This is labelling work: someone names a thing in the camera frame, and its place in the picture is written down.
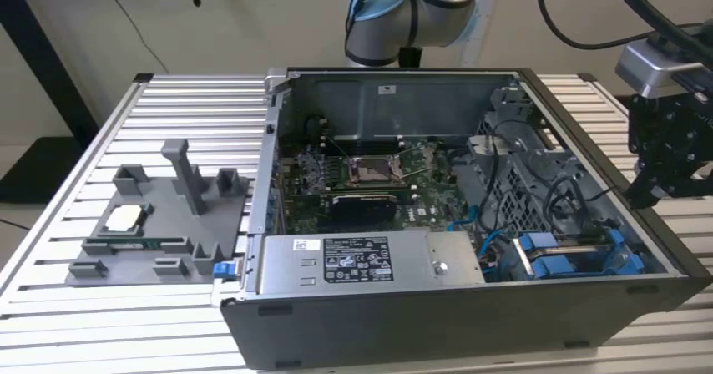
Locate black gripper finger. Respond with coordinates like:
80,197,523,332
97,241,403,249
626,160,678,208
670,169,713,200

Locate hard disk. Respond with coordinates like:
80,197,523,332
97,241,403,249
514,228,649,277

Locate grey metal disk bay cage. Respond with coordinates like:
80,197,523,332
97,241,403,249
467,85,669,275

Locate green motherboard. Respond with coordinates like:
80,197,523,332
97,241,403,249
277,139,474,235

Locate metal socket cover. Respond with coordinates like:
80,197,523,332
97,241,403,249
392,144,436,175

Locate silver power supply with label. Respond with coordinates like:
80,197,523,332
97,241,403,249
256,230,484,296

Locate CPU socket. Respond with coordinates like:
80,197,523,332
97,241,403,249
347,155,406,185

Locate black graphics card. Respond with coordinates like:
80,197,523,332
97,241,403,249
331,193,400,230

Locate thin metal locking lever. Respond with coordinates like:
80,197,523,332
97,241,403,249
325,136,352,159

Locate black open PC case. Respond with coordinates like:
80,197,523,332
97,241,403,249
209,65,713,371

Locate grey parts rack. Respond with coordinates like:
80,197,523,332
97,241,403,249
64,139,252,286

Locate green RAM stick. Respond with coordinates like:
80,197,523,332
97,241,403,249
108,239,188,253

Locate silver CPU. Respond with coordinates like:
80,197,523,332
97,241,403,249
104,205,151,234

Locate black desk leg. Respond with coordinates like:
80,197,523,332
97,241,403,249
0,0,101,204

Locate silver camera box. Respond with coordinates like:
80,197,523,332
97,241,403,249
615,38,713,99

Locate black looped power wire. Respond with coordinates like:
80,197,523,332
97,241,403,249
540,176,621,236

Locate thin black looping cable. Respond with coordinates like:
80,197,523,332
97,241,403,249
536,0,663,50

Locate thick black cable bundle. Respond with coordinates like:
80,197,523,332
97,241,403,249
601,0,713,64

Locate blue wire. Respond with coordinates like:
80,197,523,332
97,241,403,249
450,206,522,266

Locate thin black wall cable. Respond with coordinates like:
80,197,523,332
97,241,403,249
97,0,169,75

